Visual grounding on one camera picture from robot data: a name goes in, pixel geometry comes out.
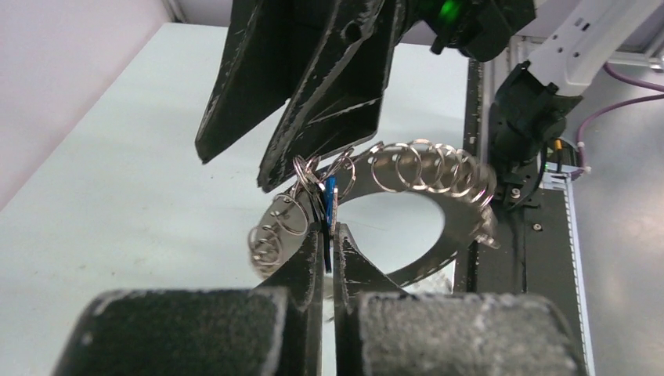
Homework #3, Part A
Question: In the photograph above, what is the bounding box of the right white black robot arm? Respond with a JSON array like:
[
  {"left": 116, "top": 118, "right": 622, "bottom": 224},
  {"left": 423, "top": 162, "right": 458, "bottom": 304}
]
[{"left": 195, "top": 1, "right": 660, "bottom": 192}]

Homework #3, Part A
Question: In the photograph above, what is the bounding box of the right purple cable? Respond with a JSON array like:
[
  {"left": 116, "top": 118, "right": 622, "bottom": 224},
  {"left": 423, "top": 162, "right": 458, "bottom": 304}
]
[{"left": 570, "top": 62, "right": 664, "bottom": 180}]

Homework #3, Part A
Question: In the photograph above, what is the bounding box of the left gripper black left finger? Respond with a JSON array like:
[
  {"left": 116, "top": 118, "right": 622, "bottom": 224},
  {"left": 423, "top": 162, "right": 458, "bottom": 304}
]
[{"left": 54, "top": 225, "right": 324, "bottom": 375}]

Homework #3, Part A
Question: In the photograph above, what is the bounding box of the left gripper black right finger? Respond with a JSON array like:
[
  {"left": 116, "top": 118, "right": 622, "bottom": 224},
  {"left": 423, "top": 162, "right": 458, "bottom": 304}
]
[{"left": 334, "top": 223, "right": 587, "bottom": 375}]

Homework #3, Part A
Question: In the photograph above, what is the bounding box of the metal disc with keyrings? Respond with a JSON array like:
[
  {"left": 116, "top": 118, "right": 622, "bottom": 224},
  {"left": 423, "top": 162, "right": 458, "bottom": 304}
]
[{"left": 247, "top": 139, "right": 500, "bottom": 287}]

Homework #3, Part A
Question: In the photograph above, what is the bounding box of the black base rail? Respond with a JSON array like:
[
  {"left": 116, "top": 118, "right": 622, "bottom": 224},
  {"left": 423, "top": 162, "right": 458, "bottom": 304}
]
[{"left": 453, "top": 56, "right": 587, "bottom": 354}]

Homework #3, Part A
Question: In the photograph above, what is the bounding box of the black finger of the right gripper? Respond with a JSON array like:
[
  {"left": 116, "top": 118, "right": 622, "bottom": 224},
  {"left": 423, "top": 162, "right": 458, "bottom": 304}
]
[
  {"left": 257, "top": 1, "right": 410, "bottom": 193},
  {"left": 194, "top": 0, "right": 332, "bottom": 164}
]

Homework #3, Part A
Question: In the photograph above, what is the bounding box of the right controller board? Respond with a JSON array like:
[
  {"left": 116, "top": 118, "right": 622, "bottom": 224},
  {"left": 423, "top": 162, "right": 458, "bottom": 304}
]
[{"left": 544, "top": 138, "right": 587, "bottom": 180}]

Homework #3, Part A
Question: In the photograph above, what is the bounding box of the blue tagged key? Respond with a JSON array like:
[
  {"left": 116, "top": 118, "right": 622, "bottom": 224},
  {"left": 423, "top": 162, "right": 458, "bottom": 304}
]
[{"left": 323, "top": 175, "right": 338, "bottom": 273}]

